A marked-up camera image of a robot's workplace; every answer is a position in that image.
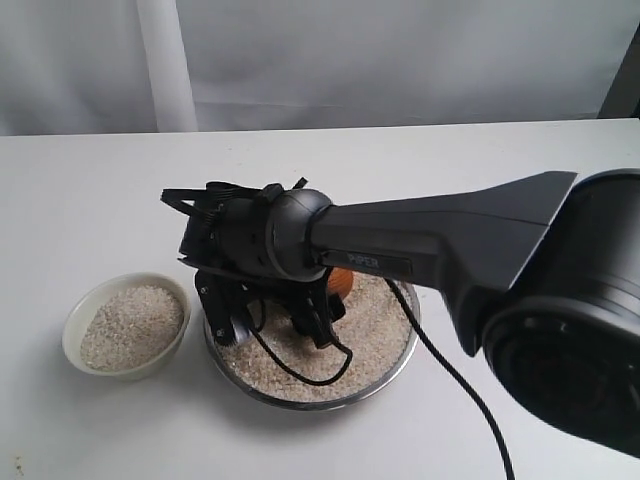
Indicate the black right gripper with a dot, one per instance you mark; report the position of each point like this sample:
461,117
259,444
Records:
226,234

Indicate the brown wooden cup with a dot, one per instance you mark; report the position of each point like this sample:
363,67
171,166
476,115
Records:
340,282

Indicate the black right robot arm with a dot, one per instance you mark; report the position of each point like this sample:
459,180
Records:
541,275

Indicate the rice in steel tray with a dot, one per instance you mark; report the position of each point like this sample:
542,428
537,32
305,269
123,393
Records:
370,340

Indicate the rice in white bowl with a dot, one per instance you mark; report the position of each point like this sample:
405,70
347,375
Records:
131,328

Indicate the white ceramic bowl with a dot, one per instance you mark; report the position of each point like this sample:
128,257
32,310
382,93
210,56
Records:
84,312

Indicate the round steel tray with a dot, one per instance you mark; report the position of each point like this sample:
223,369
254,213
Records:
227,372

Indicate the white backdrop curtain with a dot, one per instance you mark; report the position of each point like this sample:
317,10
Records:
80,67

